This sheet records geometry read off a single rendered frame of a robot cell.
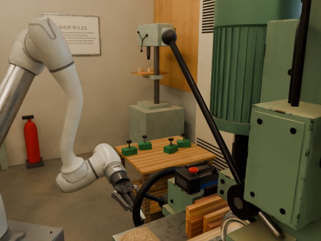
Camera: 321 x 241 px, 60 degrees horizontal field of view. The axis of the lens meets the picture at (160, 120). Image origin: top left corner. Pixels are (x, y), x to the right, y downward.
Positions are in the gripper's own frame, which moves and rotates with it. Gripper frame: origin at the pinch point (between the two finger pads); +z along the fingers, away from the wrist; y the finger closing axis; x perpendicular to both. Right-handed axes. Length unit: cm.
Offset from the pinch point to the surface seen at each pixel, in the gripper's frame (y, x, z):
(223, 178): 4.6, -41.9, 25.4
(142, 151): 58, 58, -93
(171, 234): -7.0, -25.1, 25.1
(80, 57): 56, 45, -260
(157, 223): -7.5, -23.0, 19.4
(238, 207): -9, -53, 39
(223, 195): 4.5, -37.8, 27.5
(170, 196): 2.8, -20.4, 11.0
